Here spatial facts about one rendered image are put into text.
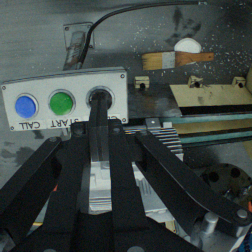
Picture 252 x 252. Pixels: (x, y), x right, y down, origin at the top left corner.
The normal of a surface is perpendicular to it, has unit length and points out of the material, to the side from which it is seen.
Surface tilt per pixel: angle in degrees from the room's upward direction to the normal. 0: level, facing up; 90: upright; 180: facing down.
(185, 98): 90
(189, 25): 0
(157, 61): 1
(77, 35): 90
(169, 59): 0
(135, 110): 90
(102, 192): 88
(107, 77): 24
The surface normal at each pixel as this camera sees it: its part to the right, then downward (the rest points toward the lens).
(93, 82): 0.11, 0.39
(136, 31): 0.11, 0.73
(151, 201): 0.00, -0.68
